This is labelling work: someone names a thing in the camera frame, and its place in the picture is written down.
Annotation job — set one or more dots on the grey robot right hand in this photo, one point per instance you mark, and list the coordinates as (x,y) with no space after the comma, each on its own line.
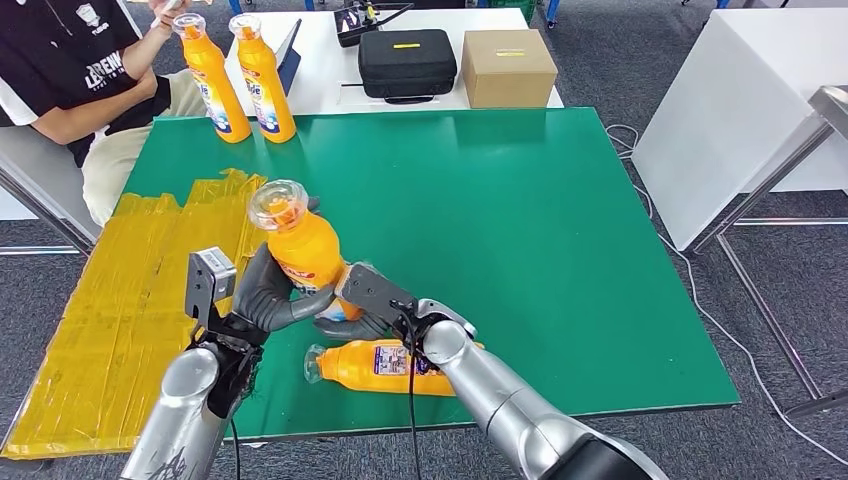
(358,328)

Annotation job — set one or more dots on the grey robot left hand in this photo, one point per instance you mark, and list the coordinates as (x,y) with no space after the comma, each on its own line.
(265,298)

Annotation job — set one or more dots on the orange detergent bottle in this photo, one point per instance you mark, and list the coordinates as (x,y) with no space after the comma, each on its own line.
(351,368)
(311,252)
(268,86)
(215,86)

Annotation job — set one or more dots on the white smartphone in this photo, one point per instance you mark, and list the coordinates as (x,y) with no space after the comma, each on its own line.
(166,12)

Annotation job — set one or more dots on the green table board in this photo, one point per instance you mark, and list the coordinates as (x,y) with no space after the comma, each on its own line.
(464,199)

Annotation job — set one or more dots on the yellow plastic sheet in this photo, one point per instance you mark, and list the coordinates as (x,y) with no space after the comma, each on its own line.
(99,344)

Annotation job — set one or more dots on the tablet in blue case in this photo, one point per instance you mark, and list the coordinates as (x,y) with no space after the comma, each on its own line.
(291,63)

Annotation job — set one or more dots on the grey metal bench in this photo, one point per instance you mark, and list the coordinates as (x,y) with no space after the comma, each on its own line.
(36,185)

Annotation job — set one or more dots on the black carrying case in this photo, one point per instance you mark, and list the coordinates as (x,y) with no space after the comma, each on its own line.
(406,64)

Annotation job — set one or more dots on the black remote controller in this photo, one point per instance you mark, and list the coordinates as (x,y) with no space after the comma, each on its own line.
(350,23)

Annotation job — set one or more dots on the brown cardboard box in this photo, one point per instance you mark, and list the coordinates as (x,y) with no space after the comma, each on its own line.
(509,71)

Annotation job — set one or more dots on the person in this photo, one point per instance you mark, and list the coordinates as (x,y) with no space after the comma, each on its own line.
(46,73)

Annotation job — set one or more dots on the green plastic crate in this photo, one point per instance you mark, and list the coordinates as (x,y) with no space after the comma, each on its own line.
(511,5)

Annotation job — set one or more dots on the large white table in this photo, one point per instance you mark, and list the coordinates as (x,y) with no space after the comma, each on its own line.
(729,119)

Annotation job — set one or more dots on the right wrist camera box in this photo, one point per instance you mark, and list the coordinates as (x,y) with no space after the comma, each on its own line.
(371,291)

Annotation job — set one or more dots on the blue metal frame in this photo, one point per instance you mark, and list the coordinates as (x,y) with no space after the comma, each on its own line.
(235,6)

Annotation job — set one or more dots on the grey metal table frame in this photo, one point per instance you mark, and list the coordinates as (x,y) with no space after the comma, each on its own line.
(787,156)

